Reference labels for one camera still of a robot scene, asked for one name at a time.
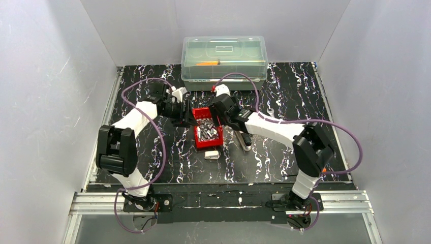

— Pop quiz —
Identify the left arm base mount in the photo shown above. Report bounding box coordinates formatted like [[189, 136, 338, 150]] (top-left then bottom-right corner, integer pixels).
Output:
[[121, 193, 173, 212]]

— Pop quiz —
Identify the purple cable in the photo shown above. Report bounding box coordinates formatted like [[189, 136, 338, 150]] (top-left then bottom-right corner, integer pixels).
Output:
[[212, 72, 363, 233], [113, 78, 174, 234]]

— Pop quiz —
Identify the pile of staple strips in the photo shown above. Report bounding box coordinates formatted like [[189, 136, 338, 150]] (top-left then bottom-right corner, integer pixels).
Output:
[[197, 124, 219, 141]]

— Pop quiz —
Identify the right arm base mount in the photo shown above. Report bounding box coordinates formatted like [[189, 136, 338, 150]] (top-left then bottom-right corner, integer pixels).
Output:
[[265, 193, 324, 212]]

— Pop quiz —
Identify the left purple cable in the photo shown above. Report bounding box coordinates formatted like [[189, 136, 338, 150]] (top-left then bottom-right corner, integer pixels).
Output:
[[113, 78, 174, 234]]

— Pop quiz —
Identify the black silver stapler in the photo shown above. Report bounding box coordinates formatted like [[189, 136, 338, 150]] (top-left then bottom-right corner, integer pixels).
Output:
[[234, 131, 252, 151]]

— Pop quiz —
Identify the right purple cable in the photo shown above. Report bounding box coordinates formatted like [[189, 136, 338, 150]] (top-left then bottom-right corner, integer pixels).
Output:
[[212, 72, 363, 233]]

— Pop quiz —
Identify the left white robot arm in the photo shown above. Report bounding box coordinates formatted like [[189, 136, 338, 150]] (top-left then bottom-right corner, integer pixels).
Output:
[[95, 81, 197, 199]]

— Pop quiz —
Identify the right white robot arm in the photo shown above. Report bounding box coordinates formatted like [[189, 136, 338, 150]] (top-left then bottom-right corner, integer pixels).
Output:
[[209, 94, 335, 200]]

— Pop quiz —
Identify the clear plastic storage box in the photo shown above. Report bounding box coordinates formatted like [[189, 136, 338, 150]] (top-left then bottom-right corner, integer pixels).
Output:
[[181, 36, 268, 91]]

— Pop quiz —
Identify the orange tool inside box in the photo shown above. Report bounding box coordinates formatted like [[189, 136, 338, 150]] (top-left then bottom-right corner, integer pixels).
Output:
[[196, 61, 221, 66]]

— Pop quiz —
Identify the red plastic bin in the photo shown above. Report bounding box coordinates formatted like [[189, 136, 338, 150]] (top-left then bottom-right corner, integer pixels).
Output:
[[192, 107, 223, 149]]

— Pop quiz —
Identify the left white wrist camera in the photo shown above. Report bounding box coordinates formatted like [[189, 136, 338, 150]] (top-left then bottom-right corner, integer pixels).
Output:
[[166, 86, 188, 103]]

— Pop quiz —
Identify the silver open-end wrench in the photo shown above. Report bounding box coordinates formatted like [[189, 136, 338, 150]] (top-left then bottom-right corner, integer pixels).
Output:
[[267, 108, 275, 118]]

